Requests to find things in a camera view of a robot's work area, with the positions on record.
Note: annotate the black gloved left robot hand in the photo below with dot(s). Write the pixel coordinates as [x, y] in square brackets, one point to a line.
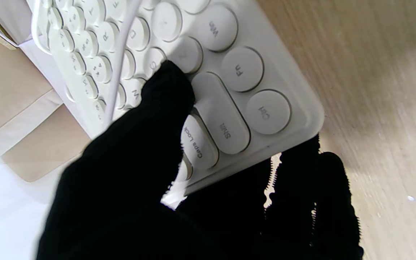
[121, 198]

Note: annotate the beige fabric sofa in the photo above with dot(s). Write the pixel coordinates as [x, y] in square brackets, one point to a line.
[5, 83]

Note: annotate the white round-key keyboard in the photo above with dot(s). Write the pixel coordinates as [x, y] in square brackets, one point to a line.
[265, 72]

